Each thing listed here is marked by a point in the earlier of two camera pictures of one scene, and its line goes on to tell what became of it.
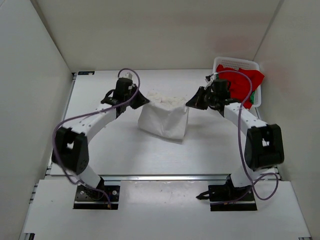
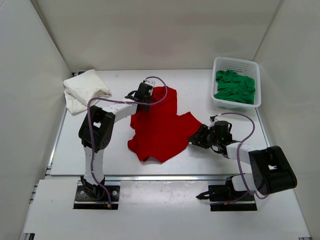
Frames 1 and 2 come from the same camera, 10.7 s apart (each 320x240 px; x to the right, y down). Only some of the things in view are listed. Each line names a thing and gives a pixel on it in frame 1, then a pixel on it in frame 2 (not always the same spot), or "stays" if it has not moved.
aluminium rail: [148, 178] stays
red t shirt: [240, 84] → [160, 131]
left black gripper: [141, 101] → [147, 108]
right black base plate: [228, 197] stays
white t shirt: [166, 116] → [79, 89]
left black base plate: [87, 198] stays
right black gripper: [197, 102] → [199, 139]
